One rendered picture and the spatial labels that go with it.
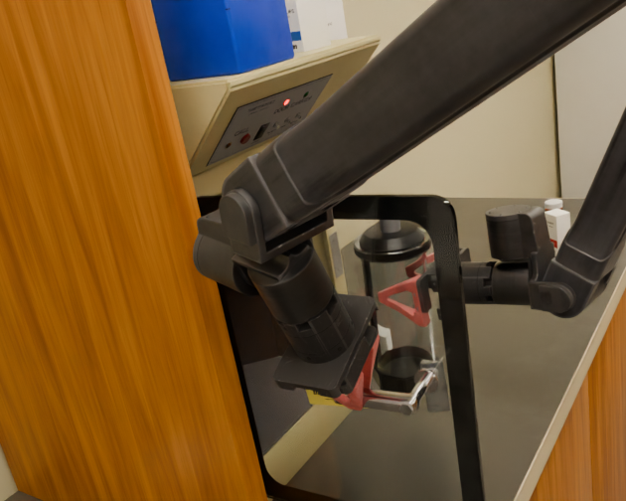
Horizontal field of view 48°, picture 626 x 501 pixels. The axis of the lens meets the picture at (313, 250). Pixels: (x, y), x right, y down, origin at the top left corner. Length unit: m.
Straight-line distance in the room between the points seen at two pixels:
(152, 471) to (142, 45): 0.51
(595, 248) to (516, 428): 0.34
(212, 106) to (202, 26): 0.08
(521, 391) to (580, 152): 2.78
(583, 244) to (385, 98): 0.49
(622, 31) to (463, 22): 3.35
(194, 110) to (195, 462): 0.39
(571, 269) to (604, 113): 2.94
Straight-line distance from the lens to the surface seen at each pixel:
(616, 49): 3.73
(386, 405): 0.68
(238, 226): 0.52
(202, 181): 0.82
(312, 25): 0.88
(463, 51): 0.37
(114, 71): 0.67
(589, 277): 0.86
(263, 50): 0.75
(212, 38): 0.73
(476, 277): 0.93
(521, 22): 0.35
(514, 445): 1.05
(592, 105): 3.79
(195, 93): 0.72
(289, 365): 0.63
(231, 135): 0.77
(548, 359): 1.25
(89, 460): 1.00
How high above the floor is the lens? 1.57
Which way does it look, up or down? 20 degrees down
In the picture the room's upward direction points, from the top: 10 degrees counter-clockwise
